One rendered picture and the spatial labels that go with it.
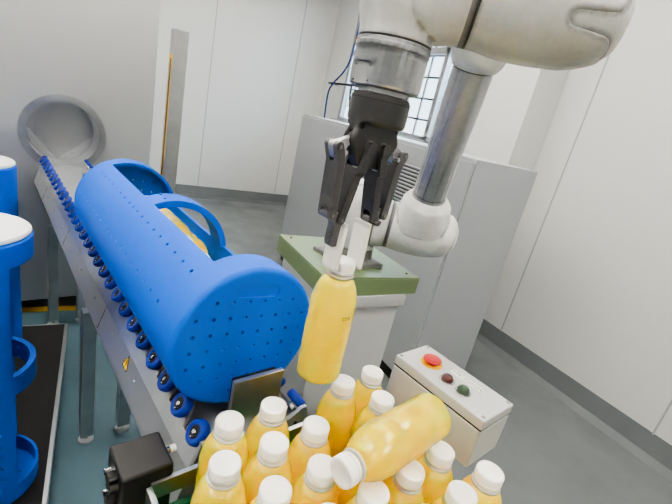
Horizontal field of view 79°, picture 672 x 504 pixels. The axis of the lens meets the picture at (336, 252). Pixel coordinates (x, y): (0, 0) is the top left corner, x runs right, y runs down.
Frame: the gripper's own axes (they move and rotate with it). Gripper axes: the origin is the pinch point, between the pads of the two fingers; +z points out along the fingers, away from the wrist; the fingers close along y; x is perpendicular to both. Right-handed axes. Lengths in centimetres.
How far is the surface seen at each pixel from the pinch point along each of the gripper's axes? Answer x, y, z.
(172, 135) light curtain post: -158, -30, 9
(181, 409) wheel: -17.3, 13.5, 37.5
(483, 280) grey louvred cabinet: -69, -186, 58
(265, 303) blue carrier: -16.9, 0.1, 18.0
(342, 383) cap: 0.5, -6.1, 25.1
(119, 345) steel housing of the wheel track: -52, 15, 46
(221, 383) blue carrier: -16.8, 6.7, 33.7
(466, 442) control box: 17.2, -21.4, 29.9
